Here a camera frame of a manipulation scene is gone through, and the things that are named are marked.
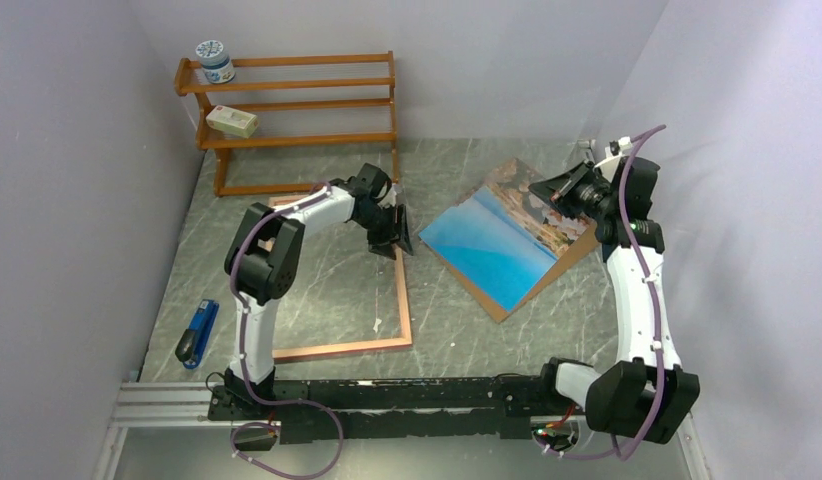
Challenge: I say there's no small white carton box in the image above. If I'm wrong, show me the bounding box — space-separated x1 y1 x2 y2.
205 105 259 138

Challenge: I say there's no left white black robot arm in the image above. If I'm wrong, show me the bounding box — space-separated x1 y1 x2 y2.
224 163 413 420

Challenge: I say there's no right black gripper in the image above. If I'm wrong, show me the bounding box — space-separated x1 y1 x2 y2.
529 159 617 222

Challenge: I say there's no wooden three-tier shelf rack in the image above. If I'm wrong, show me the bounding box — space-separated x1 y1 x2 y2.
174 51 401 197

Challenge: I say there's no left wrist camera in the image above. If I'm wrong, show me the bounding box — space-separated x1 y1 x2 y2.
594 136 634 181

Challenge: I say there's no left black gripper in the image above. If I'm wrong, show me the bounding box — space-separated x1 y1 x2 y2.
355 204 414 262

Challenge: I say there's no white blue-lidded jar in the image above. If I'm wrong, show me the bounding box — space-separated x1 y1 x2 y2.
195 40 236 84

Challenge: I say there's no blue black stapler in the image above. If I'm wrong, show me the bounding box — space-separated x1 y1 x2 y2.
174 299 219 370

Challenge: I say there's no blue seascape photo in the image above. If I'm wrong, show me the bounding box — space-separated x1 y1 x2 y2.
419 158 598 323

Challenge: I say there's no brown cardboard backing board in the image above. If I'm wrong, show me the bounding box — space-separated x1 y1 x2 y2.
440 221 598 323

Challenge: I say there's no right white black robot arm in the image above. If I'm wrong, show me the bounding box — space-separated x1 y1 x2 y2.
529 157 700 447

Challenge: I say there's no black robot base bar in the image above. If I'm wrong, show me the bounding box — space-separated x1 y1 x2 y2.
208 374 582 444

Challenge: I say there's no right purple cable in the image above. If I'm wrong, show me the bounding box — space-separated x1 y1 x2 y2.
536 124 671 461

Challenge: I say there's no aluminium rail frame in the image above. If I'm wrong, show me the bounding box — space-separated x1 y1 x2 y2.
92 139 712 480

